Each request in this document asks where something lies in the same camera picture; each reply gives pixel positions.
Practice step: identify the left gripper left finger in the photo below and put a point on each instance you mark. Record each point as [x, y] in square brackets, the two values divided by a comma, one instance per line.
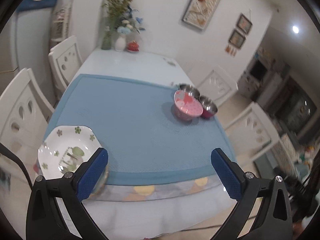
[44, 218]

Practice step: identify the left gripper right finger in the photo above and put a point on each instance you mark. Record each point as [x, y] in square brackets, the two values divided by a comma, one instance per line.
[273, 220]

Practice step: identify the pink ceramic bowl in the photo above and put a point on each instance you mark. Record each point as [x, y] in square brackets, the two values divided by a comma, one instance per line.
[186, 107]

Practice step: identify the near right white chair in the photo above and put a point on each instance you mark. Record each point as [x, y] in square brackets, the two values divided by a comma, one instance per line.
[251, 134]

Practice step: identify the dark display cabinet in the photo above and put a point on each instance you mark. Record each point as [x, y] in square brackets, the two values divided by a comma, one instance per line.
[292, 106]

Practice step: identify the light blue table mat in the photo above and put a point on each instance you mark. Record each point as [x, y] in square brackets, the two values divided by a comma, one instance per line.
[135, 122]

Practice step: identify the steel bowl magenta exterior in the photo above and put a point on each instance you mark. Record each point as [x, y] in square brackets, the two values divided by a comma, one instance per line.
[209, 107]

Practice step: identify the far right white chair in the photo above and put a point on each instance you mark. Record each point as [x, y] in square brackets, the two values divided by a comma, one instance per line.
[218, 85]

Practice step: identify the steel bowl blue exterior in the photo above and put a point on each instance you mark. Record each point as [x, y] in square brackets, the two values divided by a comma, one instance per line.
[191, 90]

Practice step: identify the white chair with cutouts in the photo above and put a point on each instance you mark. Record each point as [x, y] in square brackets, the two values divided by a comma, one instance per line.
[65, 60]

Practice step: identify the white refrigerator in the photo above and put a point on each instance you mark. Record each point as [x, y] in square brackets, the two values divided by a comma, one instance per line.
[25, 44]

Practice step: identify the green glass vase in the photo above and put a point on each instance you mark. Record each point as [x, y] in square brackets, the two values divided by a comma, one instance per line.
[107, 39]

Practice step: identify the small framed picture lower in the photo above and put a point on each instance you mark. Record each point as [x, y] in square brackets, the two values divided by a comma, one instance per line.
[237, 39]

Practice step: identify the small framed picture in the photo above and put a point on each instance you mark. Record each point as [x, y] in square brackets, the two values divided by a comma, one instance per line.
[244, 24]
[237, 39]

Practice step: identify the white ceramic vase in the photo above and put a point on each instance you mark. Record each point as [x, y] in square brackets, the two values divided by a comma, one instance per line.
[120, 43]

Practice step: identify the red lidded teacup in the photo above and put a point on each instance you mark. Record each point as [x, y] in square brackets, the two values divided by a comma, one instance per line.
[133, 47]

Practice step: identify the small framed picture upper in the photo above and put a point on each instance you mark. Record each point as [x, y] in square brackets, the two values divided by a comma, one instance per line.
[244, 24]

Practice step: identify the blue artificial flowers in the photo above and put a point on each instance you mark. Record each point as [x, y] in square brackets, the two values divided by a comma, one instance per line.
[127, 23]

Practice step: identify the green plant sprigs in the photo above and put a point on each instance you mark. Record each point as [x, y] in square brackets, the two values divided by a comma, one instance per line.
[114, 9]

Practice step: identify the large framed floral picture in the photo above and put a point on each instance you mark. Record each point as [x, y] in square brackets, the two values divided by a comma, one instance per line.
[199, 13]

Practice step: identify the orange hanging wall ornament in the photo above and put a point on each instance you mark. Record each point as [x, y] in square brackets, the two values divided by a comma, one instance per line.
[231, 50]

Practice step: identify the white wall shelf rack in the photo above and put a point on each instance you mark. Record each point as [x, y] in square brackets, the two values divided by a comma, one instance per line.
[60, 23]

